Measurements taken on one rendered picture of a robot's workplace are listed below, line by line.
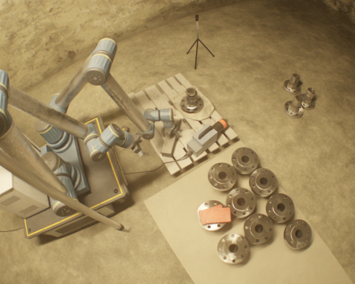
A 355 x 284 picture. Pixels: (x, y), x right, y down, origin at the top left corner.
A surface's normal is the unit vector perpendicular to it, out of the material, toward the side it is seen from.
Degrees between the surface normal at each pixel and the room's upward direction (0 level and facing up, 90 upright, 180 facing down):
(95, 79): 90
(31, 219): 0
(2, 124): 94
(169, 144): 0
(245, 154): 0
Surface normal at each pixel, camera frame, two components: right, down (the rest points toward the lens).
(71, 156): -0.10, -0.51
